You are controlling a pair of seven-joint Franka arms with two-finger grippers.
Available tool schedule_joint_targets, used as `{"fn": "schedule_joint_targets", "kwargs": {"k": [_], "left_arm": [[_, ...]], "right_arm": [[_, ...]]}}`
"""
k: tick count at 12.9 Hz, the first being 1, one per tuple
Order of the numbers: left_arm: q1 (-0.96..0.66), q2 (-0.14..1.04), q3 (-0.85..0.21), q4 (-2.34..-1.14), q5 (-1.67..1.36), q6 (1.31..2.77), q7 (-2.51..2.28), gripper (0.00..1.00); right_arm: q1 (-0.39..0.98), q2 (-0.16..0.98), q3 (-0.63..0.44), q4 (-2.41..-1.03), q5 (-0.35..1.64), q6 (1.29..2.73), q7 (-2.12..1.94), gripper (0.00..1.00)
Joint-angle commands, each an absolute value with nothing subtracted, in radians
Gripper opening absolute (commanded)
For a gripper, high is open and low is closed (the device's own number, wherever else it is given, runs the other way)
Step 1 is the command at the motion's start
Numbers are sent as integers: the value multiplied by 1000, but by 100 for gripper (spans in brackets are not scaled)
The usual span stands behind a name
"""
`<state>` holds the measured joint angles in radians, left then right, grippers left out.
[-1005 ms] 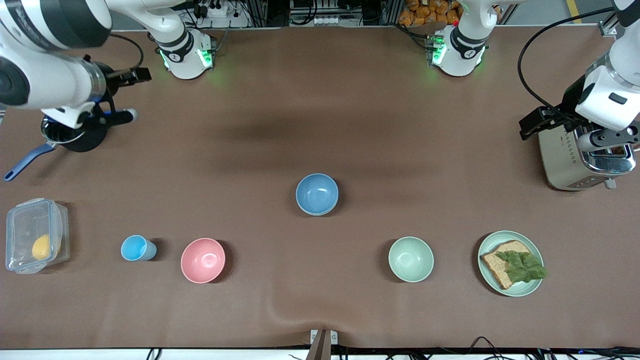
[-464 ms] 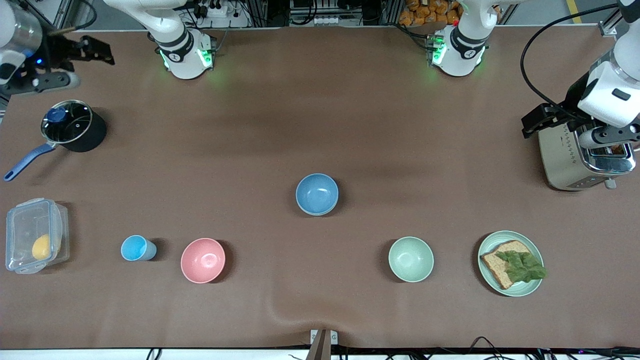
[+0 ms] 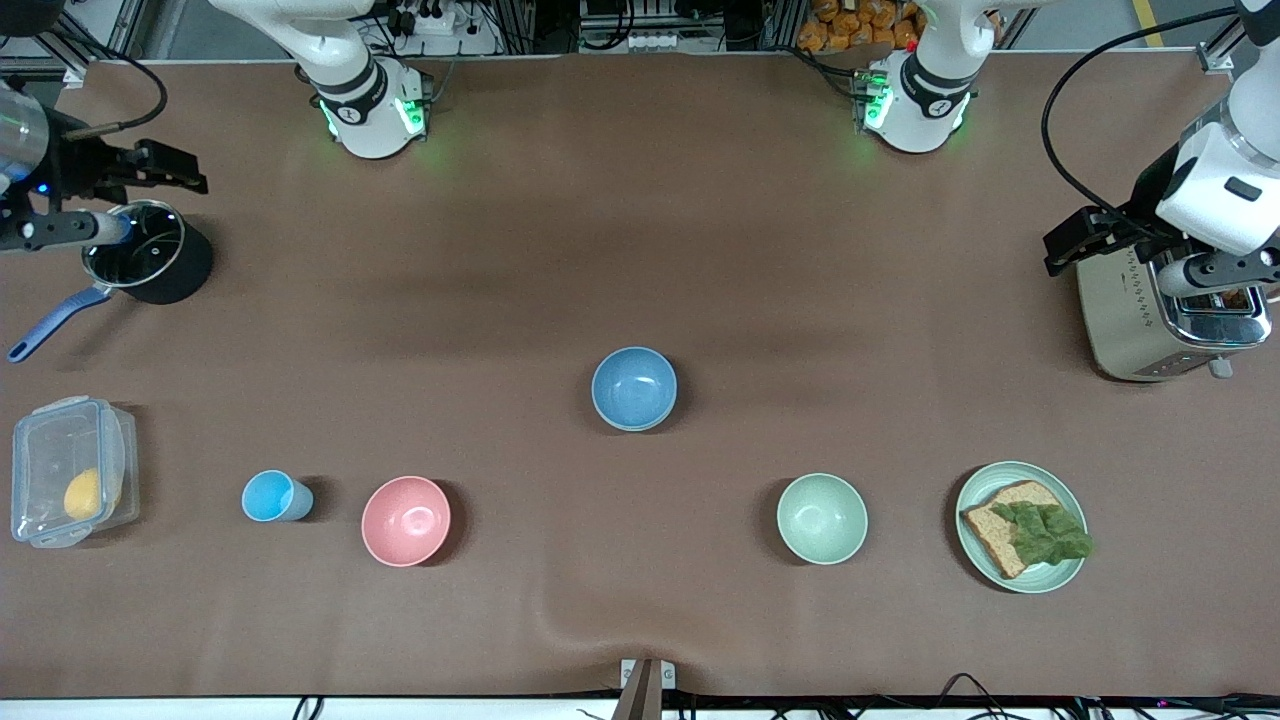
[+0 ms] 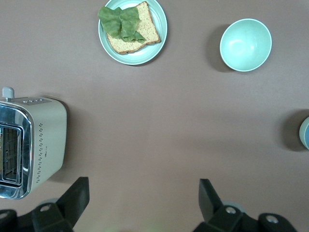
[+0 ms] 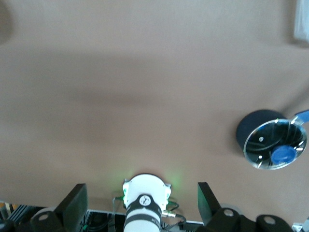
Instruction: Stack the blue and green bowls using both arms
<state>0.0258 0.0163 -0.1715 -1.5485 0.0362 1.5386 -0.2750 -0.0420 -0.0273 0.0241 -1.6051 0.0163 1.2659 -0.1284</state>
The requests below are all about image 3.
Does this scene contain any blue bowl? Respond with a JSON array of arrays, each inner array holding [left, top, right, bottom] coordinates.
[[591, 346, 679, 433]]

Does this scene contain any pink bowl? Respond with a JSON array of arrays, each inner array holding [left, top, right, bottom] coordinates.
[[361, 476, 453, 568]]

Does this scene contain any beige chrome toaster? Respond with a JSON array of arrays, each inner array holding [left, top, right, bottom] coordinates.
[[1077, 240, 1274, 383]]

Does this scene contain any glass lid blue knob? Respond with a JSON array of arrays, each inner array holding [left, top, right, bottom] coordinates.
[[82, 200, 187, 289]]

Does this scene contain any clear plastic container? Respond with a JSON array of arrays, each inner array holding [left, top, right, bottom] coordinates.
[[10, 396, 141, 549]]

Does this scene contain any green lettuce leaf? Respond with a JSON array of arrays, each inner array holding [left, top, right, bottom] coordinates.
[[990, 500, 1095, 567]]

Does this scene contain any white power strip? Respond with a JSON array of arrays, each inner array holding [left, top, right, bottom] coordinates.
[[385, 0, 501, 56], [578, 28, 693, 53]]

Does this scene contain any brown bread slice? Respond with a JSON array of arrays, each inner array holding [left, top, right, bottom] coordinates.
[[960, 480, 1066, 581]]

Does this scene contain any orange snack pile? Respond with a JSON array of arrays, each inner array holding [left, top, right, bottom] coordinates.
[[798, 0, 926, 53]]

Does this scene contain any yellow fruit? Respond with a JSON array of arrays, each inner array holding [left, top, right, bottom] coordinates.
[[63, 468, 103, 521]]

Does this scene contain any blue cup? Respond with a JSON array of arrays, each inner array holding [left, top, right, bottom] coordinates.
[[241, 470, 315, 523]]

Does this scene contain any light green plate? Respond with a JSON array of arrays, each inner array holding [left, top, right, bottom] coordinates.
[[955, 461, 1089, 595]]

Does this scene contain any brown table cloth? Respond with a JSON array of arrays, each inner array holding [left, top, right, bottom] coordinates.
[[0, 50, 1280, 699]]

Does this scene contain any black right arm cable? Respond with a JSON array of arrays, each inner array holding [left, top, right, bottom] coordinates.
[[30, 35, 169, 139]]

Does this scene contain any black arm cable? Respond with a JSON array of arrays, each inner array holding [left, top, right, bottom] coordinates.
[[30, 35, 169, 139], [1040, 8, 1243, 241]]

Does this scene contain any black pot blue handle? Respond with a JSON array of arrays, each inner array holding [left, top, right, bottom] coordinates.
[[8, 200, 215, 363]]

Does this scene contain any aluminium frame profile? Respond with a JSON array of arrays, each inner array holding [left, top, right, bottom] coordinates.
[[0, 0, 151, 89], [1195, 0, 1280, 121]]

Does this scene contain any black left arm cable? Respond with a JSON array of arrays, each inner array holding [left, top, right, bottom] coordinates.
[[1040, 8, 1243, 241]]

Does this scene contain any black cable loop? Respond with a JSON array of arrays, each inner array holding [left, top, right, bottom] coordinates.
[[938, 672, 1011, 701]]

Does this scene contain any metal bracket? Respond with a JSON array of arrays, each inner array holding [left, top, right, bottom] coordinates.
[[612, 657, 677, 720]]

